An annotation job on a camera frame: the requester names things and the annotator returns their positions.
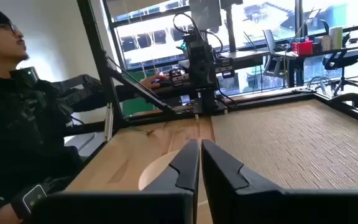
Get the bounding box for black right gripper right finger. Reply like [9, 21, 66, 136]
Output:
[201, 139, 358, 224]

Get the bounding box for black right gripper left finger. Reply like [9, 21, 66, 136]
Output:
[31, 139, 201, 224]

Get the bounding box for white ceramic bowl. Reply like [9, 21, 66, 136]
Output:
[137, 149, 181, 191]

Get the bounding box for black monitor pole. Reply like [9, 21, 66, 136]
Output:
[219, 0, 244, 53]

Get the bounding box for grey monitor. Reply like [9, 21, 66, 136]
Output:
[188, 0, 223, 31]

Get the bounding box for beige woven placemat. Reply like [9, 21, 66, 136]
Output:
[211, 98, 358, 190]

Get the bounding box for person's hand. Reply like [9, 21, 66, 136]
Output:
[140, 75, 167, 90]

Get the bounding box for red storage box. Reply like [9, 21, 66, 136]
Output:
[291, 39, 314, 57]

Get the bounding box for long dark desk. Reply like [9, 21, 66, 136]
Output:
[273, 35, 358, 88]

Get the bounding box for green panel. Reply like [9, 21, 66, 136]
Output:
[122, 70, 157, 117]

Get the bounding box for black office chair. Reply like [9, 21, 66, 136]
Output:
[319, 18, 358, 100]

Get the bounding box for person's smartwatch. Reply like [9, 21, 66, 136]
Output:
[10, 183, 48, 219]

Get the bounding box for person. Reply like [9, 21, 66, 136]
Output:
[0, 4, 167, 224]

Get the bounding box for person's glasses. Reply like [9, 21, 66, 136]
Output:
[0, 22, 19, 34]

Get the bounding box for silver aluminium bracket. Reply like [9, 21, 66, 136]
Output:
[104, 102, 115, 142]

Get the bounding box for black frame handle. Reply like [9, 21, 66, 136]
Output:
[329, 92, 358, 111]

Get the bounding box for black aluminium rig frame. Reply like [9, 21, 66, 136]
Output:
[63, 0, 358, 138]

